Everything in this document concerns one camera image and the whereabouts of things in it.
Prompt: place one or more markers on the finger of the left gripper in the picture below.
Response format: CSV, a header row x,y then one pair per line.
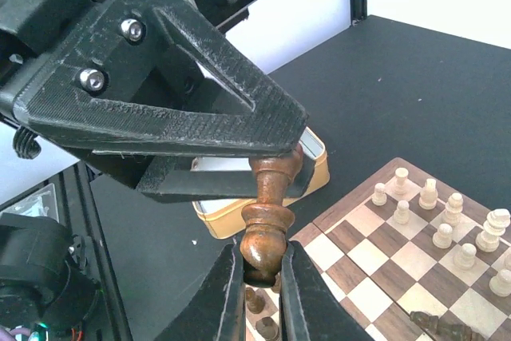
x,y
172,180
181,88

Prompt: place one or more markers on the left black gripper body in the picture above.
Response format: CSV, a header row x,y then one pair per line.
x,y
57,61

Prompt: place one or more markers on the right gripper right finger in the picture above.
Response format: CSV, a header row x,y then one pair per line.
x,y
308,308

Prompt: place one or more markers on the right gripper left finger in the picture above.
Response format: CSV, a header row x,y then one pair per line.
x,y
217,310

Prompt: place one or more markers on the dark chess pawn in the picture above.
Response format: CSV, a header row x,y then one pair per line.
x,y
255,303

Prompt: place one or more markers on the dark chess king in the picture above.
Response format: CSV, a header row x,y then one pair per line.
x,y
267,220

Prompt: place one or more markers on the wooden chess board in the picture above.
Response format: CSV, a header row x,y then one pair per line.
x,y
383,256

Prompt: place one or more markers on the pile of dark chess pieces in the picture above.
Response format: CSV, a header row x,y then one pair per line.
x,y
437,326

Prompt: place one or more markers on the row of white chess pieces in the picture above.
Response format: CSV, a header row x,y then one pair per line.
x,y
429,234

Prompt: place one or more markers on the gold rimmed metal tray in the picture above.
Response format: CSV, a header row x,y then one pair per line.
x,y
223,217

